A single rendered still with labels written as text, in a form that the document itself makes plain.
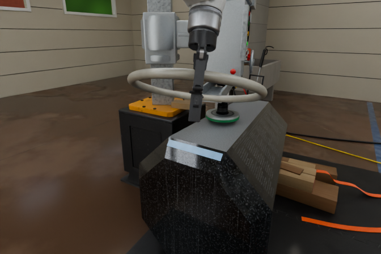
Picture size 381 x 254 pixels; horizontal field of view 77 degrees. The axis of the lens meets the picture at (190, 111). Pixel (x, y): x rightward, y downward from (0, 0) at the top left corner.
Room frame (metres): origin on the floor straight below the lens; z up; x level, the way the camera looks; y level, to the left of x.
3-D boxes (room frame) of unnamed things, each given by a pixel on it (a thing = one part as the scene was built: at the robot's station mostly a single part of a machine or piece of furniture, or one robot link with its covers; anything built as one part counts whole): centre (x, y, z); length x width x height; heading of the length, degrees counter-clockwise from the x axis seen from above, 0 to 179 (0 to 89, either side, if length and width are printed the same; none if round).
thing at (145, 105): (2.19, 0.25, 0.76); 0.49 x 0.49 x 0.05; 60
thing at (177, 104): (2.02, 0.06, 0.81); 0.20 x 0.10 x 0.05; 68
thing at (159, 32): (2.17, 0.05, 1.39); 0.74 x 0.34 x 0.25; 84
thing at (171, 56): (2.19, 0.25, 1.36); 0.35 x 0.35 x 0.41
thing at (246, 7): (1.39, -0.30, 1.40); 0.08 x 0.03 x 0.28; 164
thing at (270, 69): (4.79, -1.31, 0.43); 1.30 x 0.62 x 0.86; 147
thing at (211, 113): (1.48, -0.21, 0.90); 0.21 x 0.21 x 0.01
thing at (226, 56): (1.56, -0.23, 1.35); 0.36 x 0.22 x 0.45; 164
